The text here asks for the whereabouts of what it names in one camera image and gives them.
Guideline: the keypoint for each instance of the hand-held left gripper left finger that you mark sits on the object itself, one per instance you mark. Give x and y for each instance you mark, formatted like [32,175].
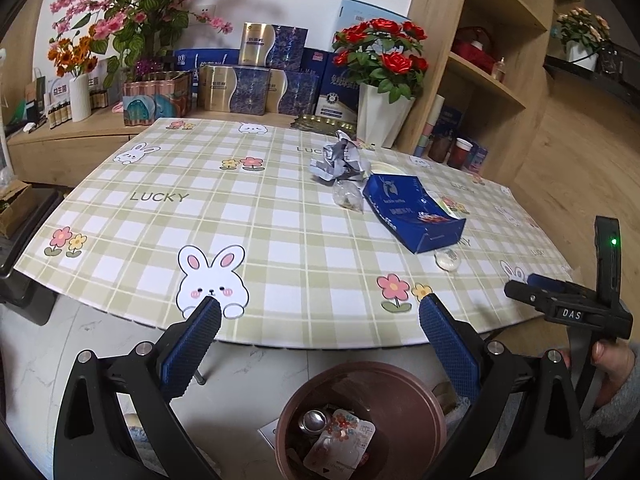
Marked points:
[192,355]

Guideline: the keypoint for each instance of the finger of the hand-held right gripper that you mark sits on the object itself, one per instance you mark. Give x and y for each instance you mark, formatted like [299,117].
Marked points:
[527,294]
[550,282]

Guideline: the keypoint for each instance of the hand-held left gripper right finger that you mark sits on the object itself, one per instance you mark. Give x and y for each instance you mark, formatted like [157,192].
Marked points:
[450,355]

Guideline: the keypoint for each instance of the brown plastic bin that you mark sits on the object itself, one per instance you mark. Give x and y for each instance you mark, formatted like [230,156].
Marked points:
[400,410]

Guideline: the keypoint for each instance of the white printed packet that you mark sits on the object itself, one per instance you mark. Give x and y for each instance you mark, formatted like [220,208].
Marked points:
[345,435]

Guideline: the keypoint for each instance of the blue cardboard box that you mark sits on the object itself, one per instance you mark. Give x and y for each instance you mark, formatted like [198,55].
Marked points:
[400,210]

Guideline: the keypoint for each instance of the clear plastic bag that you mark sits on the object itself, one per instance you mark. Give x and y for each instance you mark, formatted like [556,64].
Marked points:
[348,197]

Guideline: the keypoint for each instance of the silver paper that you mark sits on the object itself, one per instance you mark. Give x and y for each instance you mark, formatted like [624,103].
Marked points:
[337,157]

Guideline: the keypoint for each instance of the person's right forearm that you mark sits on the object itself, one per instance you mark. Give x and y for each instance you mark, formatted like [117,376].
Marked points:
[620,420]

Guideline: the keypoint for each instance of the person's right hand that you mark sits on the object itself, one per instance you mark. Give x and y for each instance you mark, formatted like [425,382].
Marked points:
[617,367]

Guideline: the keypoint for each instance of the small blue box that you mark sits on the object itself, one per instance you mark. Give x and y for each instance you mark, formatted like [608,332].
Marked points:
[479,157]

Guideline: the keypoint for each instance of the green checked tablecloth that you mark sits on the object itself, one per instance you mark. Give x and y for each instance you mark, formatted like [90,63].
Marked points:
[280,240]

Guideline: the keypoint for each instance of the red paper cup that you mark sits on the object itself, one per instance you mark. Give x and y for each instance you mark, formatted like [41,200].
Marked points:
[459,154]

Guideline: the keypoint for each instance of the brown cup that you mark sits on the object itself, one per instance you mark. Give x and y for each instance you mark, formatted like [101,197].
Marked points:
[441,149]

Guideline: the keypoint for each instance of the black counter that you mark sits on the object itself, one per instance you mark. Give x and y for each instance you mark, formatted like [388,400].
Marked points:
[600,82]

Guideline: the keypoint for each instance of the blue carton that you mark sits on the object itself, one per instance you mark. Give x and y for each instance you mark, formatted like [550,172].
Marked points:
[450,122]

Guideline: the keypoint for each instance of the stack of pastel cups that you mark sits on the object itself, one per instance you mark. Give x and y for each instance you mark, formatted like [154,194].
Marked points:
[432,120]

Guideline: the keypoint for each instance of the white flower pot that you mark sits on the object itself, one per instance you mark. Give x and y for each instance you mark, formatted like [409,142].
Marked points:
[581,56]

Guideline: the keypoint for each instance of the small glass bottle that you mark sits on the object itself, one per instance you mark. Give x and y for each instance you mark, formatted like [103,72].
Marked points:
[498,70]

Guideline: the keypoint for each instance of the white angular vase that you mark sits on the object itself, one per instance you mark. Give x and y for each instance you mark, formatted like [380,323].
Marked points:
[382,115]

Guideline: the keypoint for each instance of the open cardboard box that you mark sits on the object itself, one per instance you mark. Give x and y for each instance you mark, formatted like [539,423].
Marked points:
[12,210]

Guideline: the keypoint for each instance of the wooden sideboard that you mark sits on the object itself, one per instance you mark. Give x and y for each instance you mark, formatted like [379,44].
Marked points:
[65,150]

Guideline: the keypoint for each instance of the white flower bouquet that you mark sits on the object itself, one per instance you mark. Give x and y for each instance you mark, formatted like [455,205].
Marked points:
[582,27]

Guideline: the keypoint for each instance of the copper teal planter box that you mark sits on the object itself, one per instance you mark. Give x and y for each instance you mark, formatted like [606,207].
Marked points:
[155,102]

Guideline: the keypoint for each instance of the gold capsule tray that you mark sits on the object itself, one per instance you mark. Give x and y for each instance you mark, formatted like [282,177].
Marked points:
[322,122]

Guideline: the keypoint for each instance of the large blue white box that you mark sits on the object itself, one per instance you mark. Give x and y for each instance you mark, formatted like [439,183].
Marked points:
[340,95]

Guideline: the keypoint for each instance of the row of small brown bottles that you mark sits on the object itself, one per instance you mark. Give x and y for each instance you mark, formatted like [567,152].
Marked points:
[59,116]

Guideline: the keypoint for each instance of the red rose bouquet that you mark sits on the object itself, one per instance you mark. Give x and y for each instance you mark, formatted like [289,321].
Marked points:
[385,57]

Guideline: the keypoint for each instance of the white ribbed vase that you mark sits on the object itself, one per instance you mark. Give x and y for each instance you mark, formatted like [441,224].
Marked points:
[80,100]

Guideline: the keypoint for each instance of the wooden shelf unit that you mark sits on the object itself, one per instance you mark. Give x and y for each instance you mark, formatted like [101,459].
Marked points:
[450,10]

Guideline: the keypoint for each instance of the dark blue gift box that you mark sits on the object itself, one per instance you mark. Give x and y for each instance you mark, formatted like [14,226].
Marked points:
[210,60]

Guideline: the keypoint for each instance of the white sign card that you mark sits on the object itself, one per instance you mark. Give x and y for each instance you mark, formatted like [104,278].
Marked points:
[57,87]

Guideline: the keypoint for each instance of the kraft paper bag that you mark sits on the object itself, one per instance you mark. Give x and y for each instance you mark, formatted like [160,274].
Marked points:
[35,90]

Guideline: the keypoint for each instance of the blue box red logo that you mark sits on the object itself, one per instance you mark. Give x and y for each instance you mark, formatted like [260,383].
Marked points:
[320,60]

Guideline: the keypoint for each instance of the orange flower bouquet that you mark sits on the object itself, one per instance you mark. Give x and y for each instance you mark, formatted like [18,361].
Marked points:
[72,55]

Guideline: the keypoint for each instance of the light blue white box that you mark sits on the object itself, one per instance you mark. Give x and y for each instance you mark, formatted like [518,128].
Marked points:
[360,12]

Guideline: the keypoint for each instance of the pink blossom plant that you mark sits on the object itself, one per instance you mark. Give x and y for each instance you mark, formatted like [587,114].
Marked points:
[145,10]

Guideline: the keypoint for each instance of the white wall socket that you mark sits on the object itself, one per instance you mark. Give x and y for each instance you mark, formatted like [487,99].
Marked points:
[206,10]

